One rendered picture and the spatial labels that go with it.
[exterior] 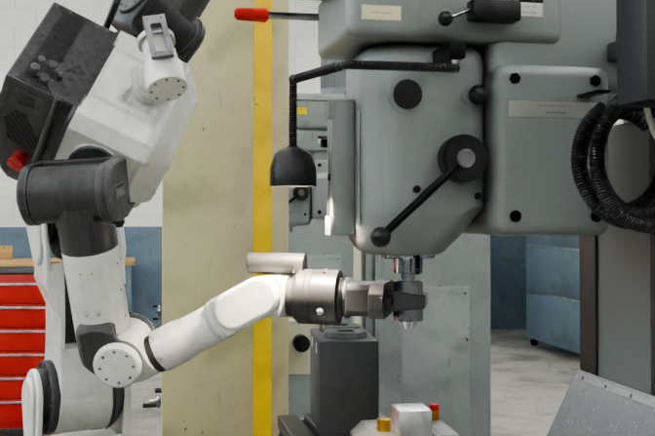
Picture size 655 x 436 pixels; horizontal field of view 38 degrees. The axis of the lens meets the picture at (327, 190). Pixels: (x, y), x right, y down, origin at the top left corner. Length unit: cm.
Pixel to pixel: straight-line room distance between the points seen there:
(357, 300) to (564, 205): 35
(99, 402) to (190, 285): 130
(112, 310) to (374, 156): 49
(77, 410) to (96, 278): 45
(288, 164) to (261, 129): 178
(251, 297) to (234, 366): 173
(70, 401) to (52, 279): 24
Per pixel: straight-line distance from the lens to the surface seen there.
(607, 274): 171
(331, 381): 193
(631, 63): 129
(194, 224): 318
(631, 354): 165
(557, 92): 148
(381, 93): 142
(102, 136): 159
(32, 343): 600
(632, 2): 130
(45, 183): 153
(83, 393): 193
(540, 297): 966
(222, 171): 319
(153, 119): 163
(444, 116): 143
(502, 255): 1127
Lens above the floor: 138
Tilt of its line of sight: 1 degrees up
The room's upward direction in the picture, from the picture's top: straight up
